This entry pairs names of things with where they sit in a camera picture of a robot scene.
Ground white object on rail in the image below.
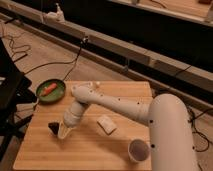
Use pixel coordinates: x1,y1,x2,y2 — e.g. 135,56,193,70
43,4,65,23

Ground orange carrot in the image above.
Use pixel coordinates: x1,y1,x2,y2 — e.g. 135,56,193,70
40,83,57,96

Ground black chair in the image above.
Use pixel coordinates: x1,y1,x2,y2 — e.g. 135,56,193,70
0,38,37,162

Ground black power cable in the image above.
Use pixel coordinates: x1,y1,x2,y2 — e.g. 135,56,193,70
23,35,90,82

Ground black eraser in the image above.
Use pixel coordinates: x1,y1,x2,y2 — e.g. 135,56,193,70
48,122,59,135

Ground green frying pan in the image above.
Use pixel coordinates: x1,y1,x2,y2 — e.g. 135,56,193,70
33,79,66,109

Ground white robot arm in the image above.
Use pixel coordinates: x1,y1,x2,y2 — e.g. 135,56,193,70
58,85,199,171

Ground wooden table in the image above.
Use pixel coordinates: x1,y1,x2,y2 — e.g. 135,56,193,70
13,81,151,171

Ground black floor cables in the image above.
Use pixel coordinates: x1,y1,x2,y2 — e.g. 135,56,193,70
186,105,213,154

